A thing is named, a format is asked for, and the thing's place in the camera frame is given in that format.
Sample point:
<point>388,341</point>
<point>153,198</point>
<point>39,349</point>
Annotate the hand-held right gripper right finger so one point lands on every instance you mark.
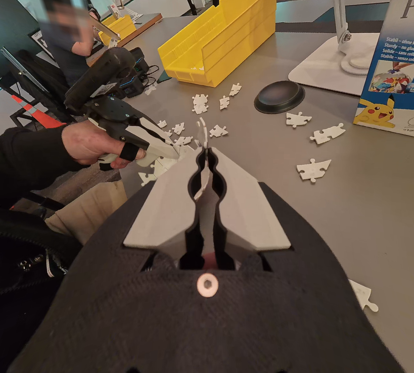
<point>252,211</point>

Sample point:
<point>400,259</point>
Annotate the person's left forearm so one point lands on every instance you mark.
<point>32,159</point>

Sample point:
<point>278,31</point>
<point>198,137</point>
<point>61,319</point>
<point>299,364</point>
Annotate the two-piece joined puzzle strip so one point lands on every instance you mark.
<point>224,102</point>

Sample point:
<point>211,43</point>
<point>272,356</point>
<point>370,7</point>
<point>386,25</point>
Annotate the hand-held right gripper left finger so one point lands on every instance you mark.
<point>161,211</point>

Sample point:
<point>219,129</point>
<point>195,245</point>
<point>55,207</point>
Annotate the yellow plastic bin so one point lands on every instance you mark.
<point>119,28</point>
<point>220,42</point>

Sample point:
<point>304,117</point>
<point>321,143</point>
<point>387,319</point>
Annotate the person's left hand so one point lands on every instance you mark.
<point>87,143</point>

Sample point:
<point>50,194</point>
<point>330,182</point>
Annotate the person's black top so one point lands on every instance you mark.
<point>29,282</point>

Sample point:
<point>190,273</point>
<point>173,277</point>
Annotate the small joined puzzle bit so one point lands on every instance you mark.
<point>235,89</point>

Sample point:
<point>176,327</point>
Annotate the red bag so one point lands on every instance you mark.
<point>42,115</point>

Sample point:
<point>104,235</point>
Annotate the three-piece joined puzzle strip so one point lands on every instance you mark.
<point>200,104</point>

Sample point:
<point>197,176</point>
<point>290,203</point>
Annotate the blue puzzle box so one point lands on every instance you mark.
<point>388,55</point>

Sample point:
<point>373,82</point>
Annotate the white puzzle piece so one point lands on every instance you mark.
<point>297,119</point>
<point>326,135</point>
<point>312,170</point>
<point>203,133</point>

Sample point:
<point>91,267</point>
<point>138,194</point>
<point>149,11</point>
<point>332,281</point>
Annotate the black flat pad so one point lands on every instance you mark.
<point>164,76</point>

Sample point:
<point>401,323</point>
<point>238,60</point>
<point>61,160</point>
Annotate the black monitor screen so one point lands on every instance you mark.
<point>13,23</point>

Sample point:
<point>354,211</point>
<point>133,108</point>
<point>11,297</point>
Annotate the brown wooden desk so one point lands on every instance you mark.
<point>145,25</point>

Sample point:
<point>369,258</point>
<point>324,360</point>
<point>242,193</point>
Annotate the white flat rounded object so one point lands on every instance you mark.
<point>323,72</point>

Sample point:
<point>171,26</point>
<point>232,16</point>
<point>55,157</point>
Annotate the assembled white puzzle ball section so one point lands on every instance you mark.
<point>165,165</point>

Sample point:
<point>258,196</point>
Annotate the scattered loose puzzle pieces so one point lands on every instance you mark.
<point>218,131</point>

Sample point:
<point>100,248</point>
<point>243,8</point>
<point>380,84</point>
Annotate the person's right hand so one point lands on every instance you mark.
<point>212,261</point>

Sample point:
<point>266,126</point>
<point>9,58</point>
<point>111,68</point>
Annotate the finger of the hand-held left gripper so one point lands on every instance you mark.
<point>155,130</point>
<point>161,149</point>

